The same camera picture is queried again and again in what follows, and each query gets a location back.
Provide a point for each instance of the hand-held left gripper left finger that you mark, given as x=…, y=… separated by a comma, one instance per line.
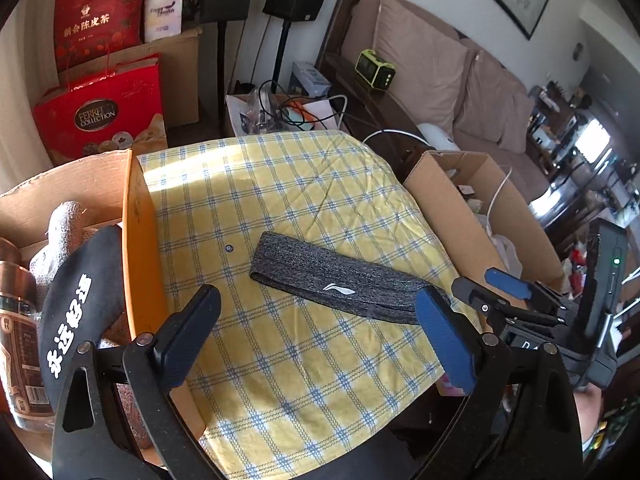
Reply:
x=192, y=330

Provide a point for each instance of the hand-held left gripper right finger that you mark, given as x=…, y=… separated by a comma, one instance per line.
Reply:
x=445, y=335

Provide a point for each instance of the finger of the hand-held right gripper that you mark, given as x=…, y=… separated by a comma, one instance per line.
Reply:
x=507, y=280
x=482, y=302

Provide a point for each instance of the cardboard box with orange lining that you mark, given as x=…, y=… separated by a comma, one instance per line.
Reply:
x=137, y=240

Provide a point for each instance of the black cap with white print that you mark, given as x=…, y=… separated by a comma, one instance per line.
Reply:
x=85, y=300

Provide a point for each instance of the grey headband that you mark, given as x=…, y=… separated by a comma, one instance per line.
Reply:
x=310, y=270

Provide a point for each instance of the glass jar with black lid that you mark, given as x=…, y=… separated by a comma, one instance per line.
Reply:
x=20, y=355

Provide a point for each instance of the person's right hand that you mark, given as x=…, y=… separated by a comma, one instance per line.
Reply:
x=589, y=415

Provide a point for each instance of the plain brown cardboard box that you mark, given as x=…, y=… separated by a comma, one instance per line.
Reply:
x=520, y=220

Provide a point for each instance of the cluttered dark side table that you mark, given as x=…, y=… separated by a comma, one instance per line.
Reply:
x=575, y=160

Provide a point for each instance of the white device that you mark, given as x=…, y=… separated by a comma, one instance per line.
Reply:
x=440, y=136

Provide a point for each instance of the white mesh cloth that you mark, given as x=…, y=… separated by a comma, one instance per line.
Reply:
x=65, y=225

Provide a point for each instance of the yellow plaid tablecloth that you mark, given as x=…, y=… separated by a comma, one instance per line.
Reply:
x=280, y=185

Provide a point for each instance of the brown sofa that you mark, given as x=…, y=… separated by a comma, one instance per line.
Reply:
x=410, y=60

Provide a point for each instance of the red chocolate gift bag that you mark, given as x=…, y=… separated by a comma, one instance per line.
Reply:
x=135, y=95

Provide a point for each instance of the green portable device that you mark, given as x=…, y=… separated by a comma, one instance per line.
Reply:
x=374, y=70

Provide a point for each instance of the black speaker stand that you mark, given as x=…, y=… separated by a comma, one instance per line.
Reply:
x=222, y=80
x=284, y=55

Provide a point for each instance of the large brown cardboard box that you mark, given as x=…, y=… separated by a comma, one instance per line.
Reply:
x=180, y=70

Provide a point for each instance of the white and blue box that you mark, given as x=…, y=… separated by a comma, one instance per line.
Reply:
x=307, y=77

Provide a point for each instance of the white tissue pack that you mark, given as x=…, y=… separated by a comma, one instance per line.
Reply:
x=162, y=10

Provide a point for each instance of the red tea gift bag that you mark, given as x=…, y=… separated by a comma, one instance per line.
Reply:
x=100, y=5

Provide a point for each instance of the small round wall ornament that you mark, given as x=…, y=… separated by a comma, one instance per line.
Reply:
x=577, y=50

